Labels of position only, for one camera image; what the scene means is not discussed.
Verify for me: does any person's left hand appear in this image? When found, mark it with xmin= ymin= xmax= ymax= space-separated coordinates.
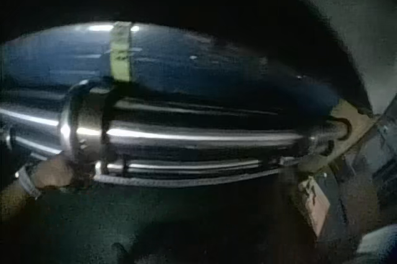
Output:
xmin=33 ymin=152 xmax=94 ymax=190

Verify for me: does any chrome exhaust pipe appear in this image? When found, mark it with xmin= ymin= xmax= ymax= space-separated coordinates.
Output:
xmin=0 ymin=79 xmax=353 ymax=178

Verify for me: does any yellow-green tape strip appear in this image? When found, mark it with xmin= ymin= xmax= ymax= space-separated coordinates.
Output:
xmin=109 ymin=21 xmax=133 ymax=82

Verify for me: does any glossy blue body panel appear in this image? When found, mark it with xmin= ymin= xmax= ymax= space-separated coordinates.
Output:
xmin=0 ymin=20 xmax=342 ymax=108

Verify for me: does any black curved cover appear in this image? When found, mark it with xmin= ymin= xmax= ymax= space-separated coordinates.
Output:
xmin=173 ymin=0 xmax=375 ymax=118

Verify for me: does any tan cardboard piece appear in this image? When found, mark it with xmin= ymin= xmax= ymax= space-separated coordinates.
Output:
xmin=328 ymin=102 xmax=383 ymax=161

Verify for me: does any blue cloth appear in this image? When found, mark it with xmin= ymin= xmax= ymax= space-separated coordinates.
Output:
xmin=355 ymin=223 xmax=397 ymax=264

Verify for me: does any silver metal wrist bracelet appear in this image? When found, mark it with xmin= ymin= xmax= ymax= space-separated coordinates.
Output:
xmin=15 ymin=164 xmax=43 ymax=200

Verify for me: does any grey braided hose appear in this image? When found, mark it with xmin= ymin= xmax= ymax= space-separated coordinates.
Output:
xmin=92 ymin=164 xmax=300 ymax=188

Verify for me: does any grey metal frame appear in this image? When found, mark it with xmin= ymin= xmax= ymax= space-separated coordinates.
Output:
xmin=341 ymin=96 xmax=397 ymax=206

